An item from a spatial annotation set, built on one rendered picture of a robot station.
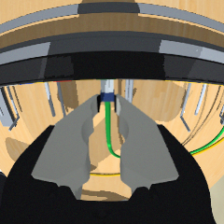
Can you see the green cable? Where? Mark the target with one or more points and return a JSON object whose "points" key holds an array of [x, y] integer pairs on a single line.
{"points": [[108, 133]]}

